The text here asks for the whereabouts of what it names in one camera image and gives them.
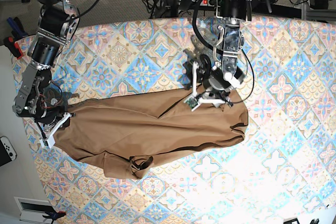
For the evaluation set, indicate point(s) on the brown t-shirt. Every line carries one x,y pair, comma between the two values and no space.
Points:
126,136

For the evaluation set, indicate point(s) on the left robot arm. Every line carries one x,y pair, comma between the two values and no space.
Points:
230,39

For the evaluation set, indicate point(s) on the blue black clamp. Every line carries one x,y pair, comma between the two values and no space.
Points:
17,28

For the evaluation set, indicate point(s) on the game console controller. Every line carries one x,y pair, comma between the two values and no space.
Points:
7,152

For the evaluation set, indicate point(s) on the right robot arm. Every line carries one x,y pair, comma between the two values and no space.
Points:
57,24

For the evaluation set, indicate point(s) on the red black clamp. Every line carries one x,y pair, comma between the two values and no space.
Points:
13,47

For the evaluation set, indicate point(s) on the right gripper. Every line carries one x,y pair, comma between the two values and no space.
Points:
50,122

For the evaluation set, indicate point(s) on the white box with window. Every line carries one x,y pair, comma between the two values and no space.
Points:
32,210

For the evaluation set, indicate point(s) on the orange black bottom clamp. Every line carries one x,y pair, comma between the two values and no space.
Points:
54,215

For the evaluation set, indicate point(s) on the white power strip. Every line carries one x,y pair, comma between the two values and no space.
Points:
208,3

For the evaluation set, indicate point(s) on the patterned tile tablecloth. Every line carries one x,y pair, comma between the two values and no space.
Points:
285,166

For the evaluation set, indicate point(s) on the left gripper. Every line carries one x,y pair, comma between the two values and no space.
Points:
211,82

